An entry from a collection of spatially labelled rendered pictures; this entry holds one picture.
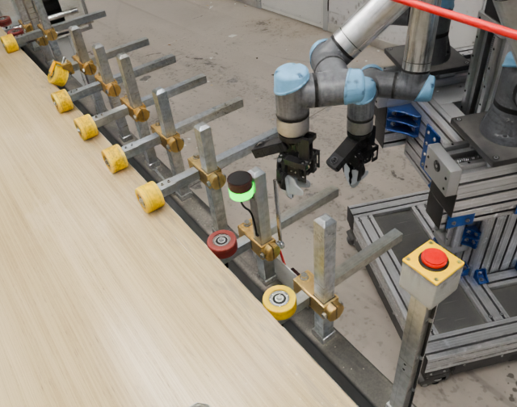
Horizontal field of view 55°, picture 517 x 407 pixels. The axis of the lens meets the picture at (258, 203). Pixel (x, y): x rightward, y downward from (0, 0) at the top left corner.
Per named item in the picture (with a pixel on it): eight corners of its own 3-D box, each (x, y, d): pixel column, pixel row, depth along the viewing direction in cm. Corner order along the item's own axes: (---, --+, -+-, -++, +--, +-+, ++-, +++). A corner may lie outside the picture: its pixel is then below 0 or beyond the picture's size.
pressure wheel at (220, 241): (230, 252, 143) (225, 223, 135) (245, 267, 138) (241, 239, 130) (207, 265, 140) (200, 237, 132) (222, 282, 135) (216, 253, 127)
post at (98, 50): (132, 146, 216) (99, 40, 184) (135, 149, 214) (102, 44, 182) (124, 149, 214) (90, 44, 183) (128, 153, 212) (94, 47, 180)
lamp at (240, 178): (251, 229, 135) (242, 167, 121) (263, 241, 131) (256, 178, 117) (233, 239, 133) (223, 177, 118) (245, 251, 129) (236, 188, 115)
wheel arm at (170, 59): (172, 60, 211) (170, 52, 208) (176, 62, 209) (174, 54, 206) (60, 102, 191) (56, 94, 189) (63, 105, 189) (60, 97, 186)
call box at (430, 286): (423, 268, 89) (430, 238, 83) (456, 291, 84) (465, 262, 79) (397, 287, 86) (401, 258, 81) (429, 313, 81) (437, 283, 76)
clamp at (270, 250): (253, 229, 146) (251, 217, 142) (281, 255, 137) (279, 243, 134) (237, 238, 143) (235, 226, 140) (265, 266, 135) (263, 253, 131)
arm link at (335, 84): (356, 53, 110) (307, 59, 110) (367, 77, 102) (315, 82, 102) (355, 85, 116) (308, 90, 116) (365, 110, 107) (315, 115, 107)
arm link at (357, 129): (359, 127, 137) (339, 115, 142) (359, 140, 140) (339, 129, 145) (379, 117, 140) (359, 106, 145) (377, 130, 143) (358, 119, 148)
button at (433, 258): (430, 249, 82) (432, 243, 81) (451, 263, 80) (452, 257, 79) (414, 262, 81) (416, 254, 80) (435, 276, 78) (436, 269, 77)
